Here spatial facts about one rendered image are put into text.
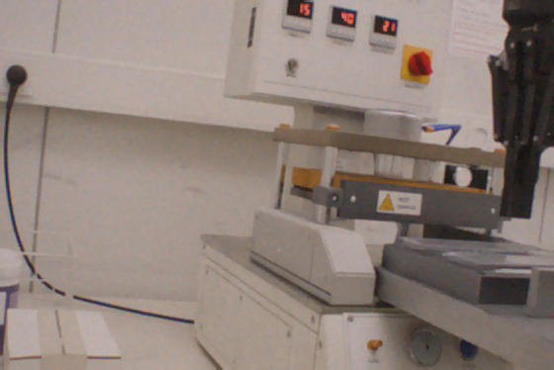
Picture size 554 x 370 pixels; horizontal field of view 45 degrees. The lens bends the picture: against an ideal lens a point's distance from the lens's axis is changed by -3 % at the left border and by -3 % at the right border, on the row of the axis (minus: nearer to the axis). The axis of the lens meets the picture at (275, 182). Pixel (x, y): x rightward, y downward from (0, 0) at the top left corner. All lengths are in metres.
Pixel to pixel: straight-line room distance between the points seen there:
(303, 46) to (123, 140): 0.50
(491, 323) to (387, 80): 0.58
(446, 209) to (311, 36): 0.34
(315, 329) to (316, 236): 0.10
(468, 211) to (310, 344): 0.29
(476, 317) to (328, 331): 0.17
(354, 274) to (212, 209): 0.75
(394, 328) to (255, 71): 0.44
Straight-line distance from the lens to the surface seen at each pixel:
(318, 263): 0.73
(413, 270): 0.69
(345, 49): 1.05
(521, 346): 0.55
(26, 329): 0.85
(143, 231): 1.41
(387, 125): 0.90
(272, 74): 1.00
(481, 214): 0.90
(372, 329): 0.72
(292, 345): 0.77
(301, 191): 0.93
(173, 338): 1.16
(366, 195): 0.80
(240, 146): 1.43
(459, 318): 0.61
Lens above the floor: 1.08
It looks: 3 degrees down
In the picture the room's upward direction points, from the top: 7 degrees clockwise
